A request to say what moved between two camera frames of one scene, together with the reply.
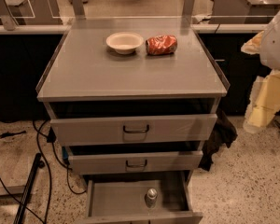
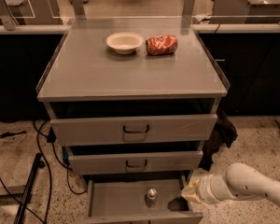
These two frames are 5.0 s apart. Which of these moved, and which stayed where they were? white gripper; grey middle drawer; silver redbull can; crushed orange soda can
Moved: white gripper
Stayed: crushed orange soda can; silver redbull can; grey middle drawer
